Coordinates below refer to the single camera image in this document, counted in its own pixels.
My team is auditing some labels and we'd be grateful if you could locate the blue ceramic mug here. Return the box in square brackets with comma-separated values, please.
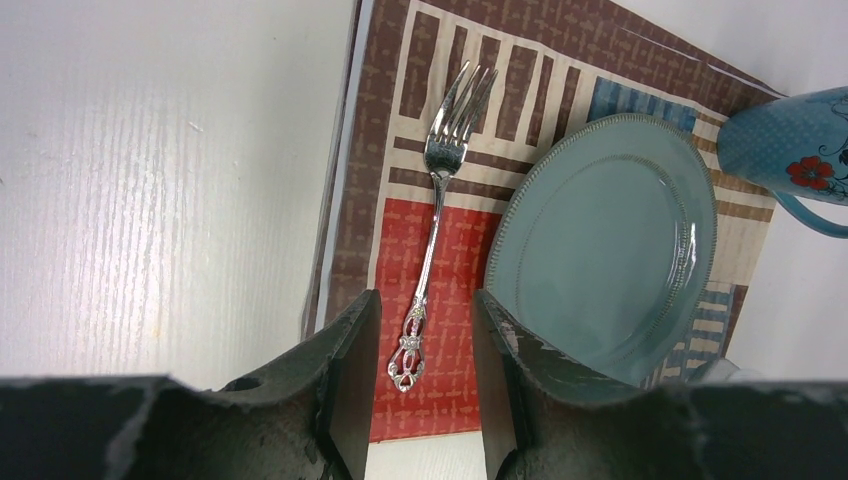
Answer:
[717, 86, 847, 239]

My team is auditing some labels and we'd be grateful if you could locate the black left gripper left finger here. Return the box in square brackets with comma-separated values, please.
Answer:
[1, 290, 382, 479]

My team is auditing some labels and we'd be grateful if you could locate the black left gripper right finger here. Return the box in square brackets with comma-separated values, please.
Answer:
[472, 290, 847, 479]

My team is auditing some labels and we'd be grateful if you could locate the ornate silver fork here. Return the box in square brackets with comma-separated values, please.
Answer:
[387, 62, 498, 393]

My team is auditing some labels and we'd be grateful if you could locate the striped patchwork placemat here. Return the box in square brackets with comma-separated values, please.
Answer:
[317, 1, 775, 442]

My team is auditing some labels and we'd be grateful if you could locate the teal ceramic plate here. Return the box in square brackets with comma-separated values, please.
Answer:
[484, 113, 717, 385]

